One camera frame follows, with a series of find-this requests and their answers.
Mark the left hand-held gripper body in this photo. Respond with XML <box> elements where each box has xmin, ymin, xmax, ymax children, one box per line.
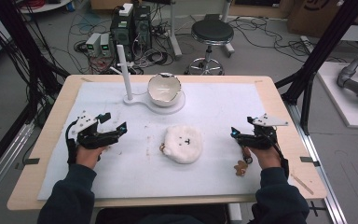
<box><xmin>71</xmin><ymin>110</ymin><xmax>108</xmax><ymax>150</ymax></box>

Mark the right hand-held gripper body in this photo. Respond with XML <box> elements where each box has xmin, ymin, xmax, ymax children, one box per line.
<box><xmin>240</xmin><ymin>113</ymin><xmax>290</xmax><ymax>150</ymax></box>

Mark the person's left hand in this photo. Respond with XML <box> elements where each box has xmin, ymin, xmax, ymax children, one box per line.
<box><xmin>75</xmin><ymin>145</ymin><xmax>108</xmax><ymax>170</ymax></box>

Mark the person's right hand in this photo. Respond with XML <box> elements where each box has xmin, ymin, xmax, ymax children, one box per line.
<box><xmin>248</xmin><ymin>146</ymin><xmax>282</xmax><ymax>171</ymax></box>

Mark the white stand with pole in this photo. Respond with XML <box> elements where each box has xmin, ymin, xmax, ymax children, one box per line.
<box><xmin>117</xmin><ymin>44</ymin><xmax>186</xmax><ymax>116</ymax></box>

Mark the white table mat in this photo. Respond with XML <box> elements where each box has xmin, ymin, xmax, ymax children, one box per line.
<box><xmin>36</xmin><ymin>81</ymin><xmax>289</xmax><ymax>201</ymax></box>

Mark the black tape piece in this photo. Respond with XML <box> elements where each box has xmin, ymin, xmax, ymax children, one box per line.
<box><xmin>299</xmin><ymin>156</ymin><xmax>322</xmax><ymax>168</ymax></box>
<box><xmin>14</xmin><ymin>157</ymin><xmax>41</xmax><ymax>171</ymax></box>

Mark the white plush toy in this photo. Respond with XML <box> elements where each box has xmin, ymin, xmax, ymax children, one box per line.
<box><xmin>159</xmin><ymin>124</ymin><xmax>205</xmax><ymax>165</ymax></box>

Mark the thin wooden stick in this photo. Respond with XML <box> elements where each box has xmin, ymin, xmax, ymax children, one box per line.
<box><xmin>290</xmin><ymin>173</ymin><xmax>315</xmax><ymax>196</ymax></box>

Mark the white eggshell-shaped bowl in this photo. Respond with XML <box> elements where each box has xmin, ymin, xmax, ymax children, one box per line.
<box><xmin>146</xmin><ymin>72</ymin><xmax>183</xmax><ymax>108</ymax></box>

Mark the grey power supply unit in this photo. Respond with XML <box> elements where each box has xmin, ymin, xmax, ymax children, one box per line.
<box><xmin>85</xmin><ymin>32</ymin><xmax>102</xmax><ymax>58</ymax></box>
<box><xmin>99</xmin><ymin>33</ymin><xmax>114</xmax><ymax>58</ymax></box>

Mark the black computer tower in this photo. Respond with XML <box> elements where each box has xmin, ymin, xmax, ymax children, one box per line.
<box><xmin>109</xmin><ymin>12</ymin><xmax>134</xmax><ymax>62</ymax></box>
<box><xmin>131</xmin><ymin>5</ymin><xmax>153</xmax><ymax>50</ymax></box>

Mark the white floor board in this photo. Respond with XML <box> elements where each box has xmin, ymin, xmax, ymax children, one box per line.
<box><xmin>316</xmin><ymin>61</ymin><xmax>358</xmax><ymax>131</ymax></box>

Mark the grey metal stand leg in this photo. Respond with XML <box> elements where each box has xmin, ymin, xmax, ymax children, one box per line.
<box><xmin>219</xmin><ymin>0</ymin><xmax>236</xmax><ymax>59</ymax></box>
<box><xmin>167</xmin><ymin>0</ymin><xmax>184</xmax><ymax>61</ymax></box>

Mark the white power strip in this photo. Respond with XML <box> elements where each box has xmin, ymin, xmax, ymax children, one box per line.
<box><xmin>300</xmin><ymin>35</ymin><xmax>317</xmax><ymax>54</ymax></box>

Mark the black round stool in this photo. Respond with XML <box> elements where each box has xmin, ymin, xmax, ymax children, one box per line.
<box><xmin>184</xmin><ymin>19</ymin><xmax>235</xmax><ymax>77</ymax></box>

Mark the white box on computer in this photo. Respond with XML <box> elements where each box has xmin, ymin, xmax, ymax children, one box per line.
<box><xmin>118</xmin><ymin>2</ymin><xmax>134</xmax><ymax>18</ymax></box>

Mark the cardboard box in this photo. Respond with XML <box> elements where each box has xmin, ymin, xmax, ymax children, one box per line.
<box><xmin>286</xmin><ymin>0</ymin><xmax>358</xmax><ymax>39</ymax></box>

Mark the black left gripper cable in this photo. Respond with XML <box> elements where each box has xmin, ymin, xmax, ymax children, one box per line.
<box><xmin>64</xmin><ymin>119</ymin><xmax>79</xmax><ymax>166</ymax></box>

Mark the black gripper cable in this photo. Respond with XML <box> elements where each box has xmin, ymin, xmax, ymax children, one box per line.
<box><xmin>64</xmin><ymin>119</ymin><xmax>79</xmax><ymax>166</ymax></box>
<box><xmin>271</xmin><ymin>136</ymin><xmax>291</xmax><ymax>181</ymax></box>

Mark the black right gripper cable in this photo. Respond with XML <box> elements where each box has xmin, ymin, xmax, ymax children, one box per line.
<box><xmin>271</xmin><ymin>136</ymin><xmax>291</xmax><ymax>181</ymax></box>

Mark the gingerbread man keychain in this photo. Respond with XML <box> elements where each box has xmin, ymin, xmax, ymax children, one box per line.
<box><xmin>233</xmin><ymin>147</ymin><xmax>254</xmax><ymax>177</ymax></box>

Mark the black metal frame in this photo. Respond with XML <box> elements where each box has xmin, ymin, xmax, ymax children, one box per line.
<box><xmin>274</xmin><ymin>0</ymin><xmax>358</xmax><ymax>135</ymax></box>
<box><xmin>0</xmin><ymin>0</ymin><xmax>71</xmax><ymax>185</ymax></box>

